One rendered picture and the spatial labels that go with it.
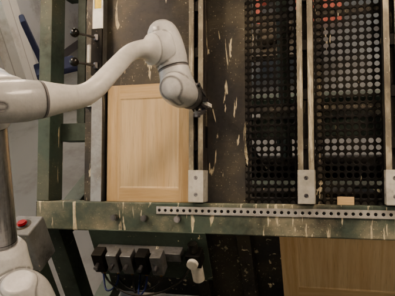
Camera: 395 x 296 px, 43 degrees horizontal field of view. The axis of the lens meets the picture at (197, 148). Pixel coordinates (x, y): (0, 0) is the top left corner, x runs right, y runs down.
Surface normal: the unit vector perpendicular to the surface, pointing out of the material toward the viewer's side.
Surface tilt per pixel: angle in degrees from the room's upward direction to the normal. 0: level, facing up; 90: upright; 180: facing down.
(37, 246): 90
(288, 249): 90
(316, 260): 90
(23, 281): 7
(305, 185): 58
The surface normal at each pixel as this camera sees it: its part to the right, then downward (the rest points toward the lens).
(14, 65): -0.22, 0.48
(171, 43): 0.49, -0.22
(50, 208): -0.27, -0.06
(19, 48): 0.97, -0.02
